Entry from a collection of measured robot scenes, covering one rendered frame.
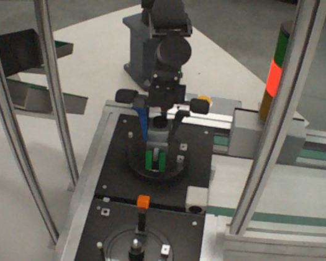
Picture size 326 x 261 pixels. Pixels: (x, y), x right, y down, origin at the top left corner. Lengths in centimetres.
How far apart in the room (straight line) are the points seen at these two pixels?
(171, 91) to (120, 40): 76
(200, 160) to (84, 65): 61
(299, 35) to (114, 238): 50
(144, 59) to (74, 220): 56
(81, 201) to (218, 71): 70
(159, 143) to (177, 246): 22
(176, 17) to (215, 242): 46
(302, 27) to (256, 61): 249
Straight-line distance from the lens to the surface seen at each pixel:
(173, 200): 80
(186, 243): 76
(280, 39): 49
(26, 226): 93
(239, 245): 83
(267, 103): 55
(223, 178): 92
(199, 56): 136
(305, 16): 43
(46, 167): 102
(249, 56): 296
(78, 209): 82
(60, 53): 76
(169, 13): 75
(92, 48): 140
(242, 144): 61
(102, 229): 77
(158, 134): 77
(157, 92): 69
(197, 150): 89
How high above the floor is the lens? 165
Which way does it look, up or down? 47 degrees down
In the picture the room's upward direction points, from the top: 3 degrees clockwise
